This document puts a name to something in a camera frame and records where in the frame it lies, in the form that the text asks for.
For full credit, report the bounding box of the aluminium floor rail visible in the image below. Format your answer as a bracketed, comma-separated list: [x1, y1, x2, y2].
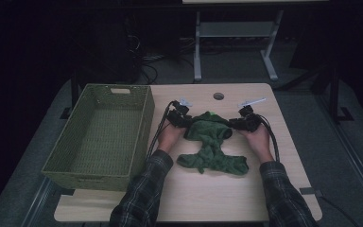
[21, 176, 55, 227]
[315, 94, 363, 210]

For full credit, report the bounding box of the black floor cable bundle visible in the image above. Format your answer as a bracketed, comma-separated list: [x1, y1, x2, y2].
[126, 34, 197, 85]

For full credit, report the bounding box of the green fleece cloth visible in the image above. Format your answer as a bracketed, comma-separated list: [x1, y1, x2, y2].
[176, 111, 250, 176]

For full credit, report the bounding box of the grey table edge clip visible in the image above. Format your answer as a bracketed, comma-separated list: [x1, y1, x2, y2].
[299, 186, 324, 199]

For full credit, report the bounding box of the person's right hand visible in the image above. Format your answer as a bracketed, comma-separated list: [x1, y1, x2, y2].
[237, 124, 276, 165]

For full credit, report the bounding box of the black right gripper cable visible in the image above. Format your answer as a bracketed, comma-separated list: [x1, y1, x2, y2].
[258, 113, 281, 164]

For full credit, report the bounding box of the green woven basket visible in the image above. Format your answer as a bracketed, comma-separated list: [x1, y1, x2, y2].
[41, 82, 156, 192]

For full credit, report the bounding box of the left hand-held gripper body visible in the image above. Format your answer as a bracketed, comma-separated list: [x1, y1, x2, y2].
[166, 97, 194, 129]

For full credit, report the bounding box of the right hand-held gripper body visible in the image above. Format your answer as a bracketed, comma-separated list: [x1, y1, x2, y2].
[236, 96, 268, 132]

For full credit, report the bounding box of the person's left hand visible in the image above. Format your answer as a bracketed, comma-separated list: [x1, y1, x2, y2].
[156, 121, 187, 154]

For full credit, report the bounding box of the black stand post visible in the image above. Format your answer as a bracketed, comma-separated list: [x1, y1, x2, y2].
[311, 65, 355, 123]

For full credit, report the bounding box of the thin black floor cable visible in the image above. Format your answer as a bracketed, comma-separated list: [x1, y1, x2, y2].
[320, 195, 360, 227]

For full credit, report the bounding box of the grey metal frame desk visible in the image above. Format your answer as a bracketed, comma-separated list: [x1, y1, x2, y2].
[181, 0, 329, 83]

